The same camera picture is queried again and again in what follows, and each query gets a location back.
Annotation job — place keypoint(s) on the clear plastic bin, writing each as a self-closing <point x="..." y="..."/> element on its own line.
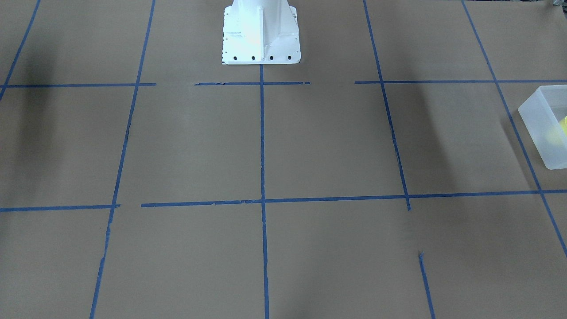
<point x="543" y="109"/>

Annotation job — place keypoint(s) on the yellow plastic cup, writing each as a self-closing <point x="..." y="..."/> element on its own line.
<point x="555" y="136"/>

